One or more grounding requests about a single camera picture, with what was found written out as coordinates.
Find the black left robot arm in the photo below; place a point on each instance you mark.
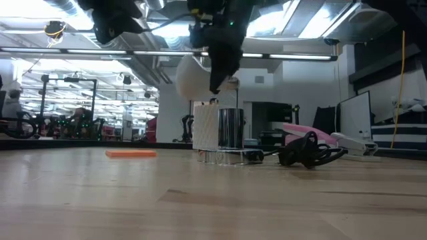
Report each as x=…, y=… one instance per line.
x=110, y=20

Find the white crumpled bag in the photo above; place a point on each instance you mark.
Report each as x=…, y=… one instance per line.
x=410, y=104

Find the red cabinet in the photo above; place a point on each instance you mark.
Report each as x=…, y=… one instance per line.
x=151, y=130

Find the blue white striped cloth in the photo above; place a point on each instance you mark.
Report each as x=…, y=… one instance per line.
x=400, y=136

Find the black cabinet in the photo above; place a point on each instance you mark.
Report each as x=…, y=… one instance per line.
x=273, y=113

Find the long ceiling light strip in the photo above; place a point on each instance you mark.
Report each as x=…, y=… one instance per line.
x=100, y=51

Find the person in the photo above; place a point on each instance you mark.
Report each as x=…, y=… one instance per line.
x=83, y=115
x=11, y=105

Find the chrome lamp socket base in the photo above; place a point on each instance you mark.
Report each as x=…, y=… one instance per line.
x=231, y=128

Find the orange sticky note pad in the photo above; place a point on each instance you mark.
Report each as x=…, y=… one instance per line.
x=130, y=153

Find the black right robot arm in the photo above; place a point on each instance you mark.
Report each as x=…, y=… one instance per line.
x=417, y=13

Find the white stapler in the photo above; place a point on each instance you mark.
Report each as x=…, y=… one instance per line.
x=353, y=145

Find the white textured pen cup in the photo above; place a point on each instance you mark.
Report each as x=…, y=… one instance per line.
x=205, y=130

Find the pink stapler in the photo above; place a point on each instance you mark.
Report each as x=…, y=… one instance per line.
x=298, y=128

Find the black ceiling spotlight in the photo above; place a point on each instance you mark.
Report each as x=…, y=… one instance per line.
x=127, y=80

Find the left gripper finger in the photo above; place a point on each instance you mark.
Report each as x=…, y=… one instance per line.
x=223, y=66

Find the white flat panel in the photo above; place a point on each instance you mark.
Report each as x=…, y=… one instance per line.
x=355, y=116

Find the black chair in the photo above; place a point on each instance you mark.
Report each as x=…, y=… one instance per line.
x=325, y=120

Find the yellow black ceiling device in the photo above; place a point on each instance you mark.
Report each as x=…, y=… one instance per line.
x=54, y=28

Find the background black robot arm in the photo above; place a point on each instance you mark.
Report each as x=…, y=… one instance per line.
x=23, y=128
x=187, y=128

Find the black background gantry frame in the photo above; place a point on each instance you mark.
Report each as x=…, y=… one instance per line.
x=80, y=80

